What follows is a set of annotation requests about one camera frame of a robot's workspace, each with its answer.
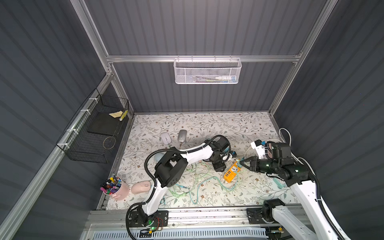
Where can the pink wireless mouse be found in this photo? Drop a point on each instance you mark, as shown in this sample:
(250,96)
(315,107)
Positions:
(141,187)

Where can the pink power strip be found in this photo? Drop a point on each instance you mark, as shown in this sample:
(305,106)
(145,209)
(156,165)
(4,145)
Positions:
(269,150)

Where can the white wire mesh basket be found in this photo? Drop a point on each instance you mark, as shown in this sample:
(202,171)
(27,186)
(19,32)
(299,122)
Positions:
(207,71)

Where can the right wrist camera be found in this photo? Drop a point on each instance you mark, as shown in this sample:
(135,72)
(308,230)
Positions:
(259,147)

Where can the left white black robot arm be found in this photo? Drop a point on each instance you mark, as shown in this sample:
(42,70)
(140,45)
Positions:
(169,170)

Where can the white wireless mouse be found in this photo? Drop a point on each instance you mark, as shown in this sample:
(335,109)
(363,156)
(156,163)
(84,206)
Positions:
(166,138)

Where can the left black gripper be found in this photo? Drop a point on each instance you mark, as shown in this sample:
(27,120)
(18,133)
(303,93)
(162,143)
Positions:
(218,163)

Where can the silver grey wireless mouse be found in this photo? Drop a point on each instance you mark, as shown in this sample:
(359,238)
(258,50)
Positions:
(182,136)

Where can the yellow sticky note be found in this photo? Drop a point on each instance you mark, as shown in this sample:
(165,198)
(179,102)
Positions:
(116,114)

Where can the black notebook in basket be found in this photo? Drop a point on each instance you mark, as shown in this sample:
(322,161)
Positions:
(104,124)

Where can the black wire wall basket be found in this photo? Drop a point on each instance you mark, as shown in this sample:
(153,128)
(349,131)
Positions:
(81,146)

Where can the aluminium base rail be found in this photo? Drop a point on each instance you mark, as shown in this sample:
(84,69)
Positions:
(179,218)

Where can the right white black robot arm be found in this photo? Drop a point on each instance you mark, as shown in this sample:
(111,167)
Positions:
(300,179)

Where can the pink pen cup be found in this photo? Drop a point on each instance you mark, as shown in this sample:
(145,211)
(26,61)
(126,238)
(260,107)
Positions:
(115,188)

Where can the light blue wireless mouse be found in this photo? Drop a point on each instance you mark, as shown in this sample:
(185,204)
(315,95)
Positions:
(158,156)

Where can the orange power strip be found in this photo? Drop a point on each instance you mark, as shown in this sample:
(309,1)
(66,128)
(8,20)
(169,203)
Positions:
(231,173)

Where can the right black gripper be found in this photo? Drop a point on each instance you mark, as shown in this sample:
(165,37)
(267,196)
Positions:
(258,164)

